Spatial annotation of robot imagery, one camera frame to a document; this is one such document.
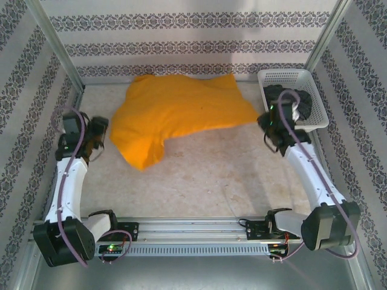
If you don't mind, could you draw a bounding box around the aluminium frame post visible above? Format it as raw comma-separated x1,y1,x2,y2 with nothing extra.
304,0,355,71
25,0,86,91

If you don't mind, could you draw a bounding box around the dark crumpled t-shirt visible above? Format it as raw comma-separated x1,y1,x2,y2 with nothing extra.
264,85,314,122

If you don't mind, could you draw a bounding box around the right control board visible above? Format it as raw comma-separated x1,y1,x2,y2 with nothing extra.
268,242,290,258

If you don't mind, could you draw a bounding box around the control board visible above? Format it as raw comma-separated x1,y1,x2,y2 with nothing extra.
99,243,125,255
268,242,290,258

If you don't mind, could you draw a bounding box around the left control board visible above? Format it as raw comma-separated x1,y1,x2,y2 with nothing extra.
99,243,125,255

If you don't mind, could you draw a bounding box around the right aluminium frame post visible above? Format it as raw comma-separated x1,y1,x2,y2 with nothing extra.
304,0,355,71

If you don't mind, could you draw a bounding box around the left aluminium frame post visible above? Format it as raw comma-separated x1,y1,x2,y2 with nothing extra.
25,0,86,91

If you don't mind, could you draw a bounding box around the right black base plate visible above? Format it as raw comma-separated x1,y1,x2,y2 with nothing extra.
244,217,300,242

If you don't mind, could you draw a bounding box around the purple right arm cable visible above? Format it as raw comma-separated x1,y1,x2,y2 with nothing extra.
277,89,362,261

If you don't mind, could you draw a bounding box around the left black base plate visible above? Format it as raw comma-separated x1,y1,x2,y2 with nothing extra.
113,222,140,242

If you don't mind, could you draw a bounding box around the aluminium mounting rail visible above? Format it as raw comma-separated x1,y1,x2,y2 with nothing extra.
30,216,303,243

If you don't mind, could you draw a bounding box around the slotted grey cable duct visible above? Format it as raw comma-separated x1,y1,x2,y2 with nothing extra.
93,243,270,257

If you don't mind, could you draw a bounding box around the white plastic basket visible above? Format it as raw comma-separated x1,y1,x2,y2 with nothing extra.
256,68,330,132

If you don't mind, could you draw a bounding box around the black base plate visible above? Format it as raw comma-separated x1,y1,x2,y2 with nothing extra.
244,217,300,242
113,222,140,242

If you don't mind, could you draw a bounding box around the orange t-shirt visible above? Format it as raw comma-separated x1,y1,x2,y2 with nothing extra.
108,73,261,173

